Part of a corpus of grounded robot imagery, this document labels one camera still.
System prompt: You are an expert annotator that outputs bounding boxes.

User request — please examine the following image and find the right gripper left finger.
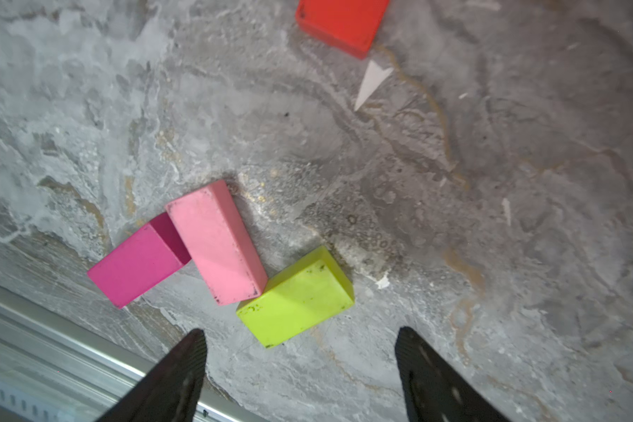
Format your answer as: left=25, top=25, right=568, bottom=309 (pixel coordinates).
left=100, top=329, right=207, bottom=422

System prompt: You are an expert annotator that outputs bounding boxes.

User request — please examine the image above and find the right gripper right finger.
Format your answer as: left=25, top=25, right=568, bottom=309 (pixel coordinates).
left=395, top=326, right=508, bottom=422

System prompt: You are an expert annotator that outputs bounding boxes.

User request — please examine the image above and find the lime green block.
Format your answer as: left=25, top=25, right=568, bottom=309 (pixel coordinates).
left=236, top=246, right=355, bottom=348

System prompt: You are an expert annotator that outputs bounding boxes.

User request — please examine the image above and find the light pink block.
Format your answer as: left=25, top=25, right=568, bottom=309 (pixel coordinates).
left=165, top=180, right=268, bottom=306

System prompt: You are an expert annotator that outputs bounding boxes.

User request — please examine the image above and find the red block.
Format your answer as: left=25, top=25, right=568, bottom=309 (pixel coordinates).
left=295, top=0, right=390, bottom=60

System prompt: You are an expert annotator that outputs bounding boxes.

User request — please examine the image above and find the magenta block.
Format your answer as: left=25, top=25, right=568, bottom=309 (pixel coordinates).
left=87, top=213, right=191, bottom=309

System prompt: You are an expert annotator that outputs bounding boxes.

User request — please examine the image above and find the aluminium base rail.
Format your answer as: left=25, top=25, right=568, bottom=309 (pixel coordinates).
left=0, top=287, right=260, bottom=421

